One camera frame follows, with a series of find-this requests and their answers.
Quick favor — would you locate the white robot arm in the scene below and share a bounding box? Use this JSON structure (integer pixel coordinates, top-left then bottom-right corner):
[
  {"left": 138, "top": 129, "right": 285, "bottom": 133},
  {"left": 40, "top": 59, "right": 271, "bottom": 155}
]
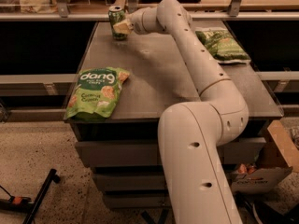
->
[{"left": 113, "top": 0, "right": 249, "bottom": 224}]

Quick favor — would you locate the green dang rice chip bag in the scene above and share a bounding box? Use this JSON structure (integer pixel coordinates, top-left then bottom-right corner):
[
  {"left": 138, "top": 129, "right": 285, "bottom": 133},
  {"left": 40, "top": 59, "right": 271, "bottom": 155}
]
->
[{"left": 66, "top": 67, "right": 130, "bottom": 120}]

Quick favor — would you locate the top grey drawer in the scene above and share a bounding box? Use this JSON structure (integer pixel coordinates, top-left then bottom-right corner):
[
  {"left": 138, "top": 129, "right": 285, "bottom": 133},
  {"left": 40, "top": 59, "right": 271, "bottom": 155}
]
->
[{"left": 75, "top": 138, "right": 265, "bottom": 167}]

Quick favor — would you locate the middle grey drawer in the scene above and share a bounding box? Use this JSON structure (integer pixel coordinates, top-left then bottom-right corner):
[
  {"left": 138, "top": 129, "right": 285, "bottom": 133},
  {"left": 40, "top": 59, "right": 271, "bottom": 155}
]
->
[{"left": 92, "top": 170, "right": 238, "bottom": 192}]

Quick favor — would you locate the bottom grey drawer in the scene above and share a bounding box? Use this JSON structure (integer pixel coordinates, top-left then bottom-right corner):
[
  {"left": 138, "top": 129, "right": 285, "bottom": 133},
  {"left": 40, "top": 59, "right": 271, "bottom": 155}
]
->
[{"left": 103, "top": 194, "right": 171, "bottom": 209}]

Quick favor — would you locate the grey drawer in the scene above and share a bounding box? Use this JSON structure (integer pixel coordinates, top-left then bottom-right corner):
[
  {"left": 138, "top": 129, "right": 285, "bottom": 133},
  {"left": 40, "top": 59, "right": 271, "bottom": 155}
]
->
[
  {"left": 92, "top": 170, "right": 238, "bottom": 192},
  {"left": 103, "top": 194, "right": 171, "bottom": 209},
  {"left": 75, "top": 138, "right": 265, "bottom": 167}
]

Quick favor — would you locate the black stand leg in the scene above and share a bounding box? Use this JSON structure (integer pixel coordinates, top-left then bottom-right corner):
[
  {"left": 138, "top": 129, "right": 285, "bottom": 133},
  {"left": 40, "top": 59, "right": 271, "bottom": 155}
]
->
[{"left": 22, "top": 169, "right": 61, "bottom": 224}]

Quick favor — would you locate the green soda can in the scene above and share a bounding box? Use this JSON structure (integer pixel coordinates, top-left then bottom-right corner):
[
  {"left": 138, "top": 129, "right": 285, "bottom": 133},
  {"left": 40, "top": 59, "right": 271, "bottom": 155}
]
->
[{"left": 108, "top": 6, "right": 127, "bottom": 41}]

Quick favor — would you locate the green snack bag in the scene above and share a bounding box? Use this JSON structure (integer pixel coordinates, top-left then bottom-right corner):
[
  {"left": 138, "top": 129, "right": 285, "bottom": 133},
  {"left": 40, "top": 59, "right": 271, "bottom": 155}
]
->
[{"left": 195, "top": 27, "right": 250, "bottom": 63}]

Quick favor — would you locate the black tool with orange band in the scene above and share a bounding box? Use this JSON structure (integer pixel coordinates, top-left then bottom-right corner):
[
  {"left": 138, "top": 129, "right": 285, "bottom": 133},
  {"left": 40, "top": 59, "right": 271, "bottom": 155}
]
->
[{"left": 0, "top": 185, "right": 32, "bottom": 213}]

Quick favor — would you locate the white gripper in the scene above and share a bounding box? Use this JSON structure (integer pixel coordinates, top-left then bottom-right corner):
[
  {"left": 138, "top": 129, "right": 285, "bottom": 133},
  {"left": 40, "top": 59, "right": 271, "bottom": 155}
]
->
[{"left": 113, "top": 9, "right": 147, "bottom": 35}]

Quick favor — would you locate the grey drawer cabinet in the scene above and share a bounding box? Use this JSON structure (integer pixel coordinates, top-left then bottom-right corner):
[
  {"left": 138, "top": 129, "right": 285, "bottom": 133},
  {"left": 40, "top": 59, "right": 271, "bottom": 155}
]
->
[{"left": 63, "top": 20, "right": 285, "bottom": 211}]

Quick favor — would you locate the cardboard box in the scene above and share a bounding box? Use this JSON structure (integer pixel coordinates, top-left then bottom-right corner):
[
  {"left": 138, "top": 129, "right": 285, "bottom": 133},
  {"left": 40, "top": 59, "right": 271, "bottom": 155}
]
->
[{"left": 225, "top": 120, "right": 299, "bottom": 194}]

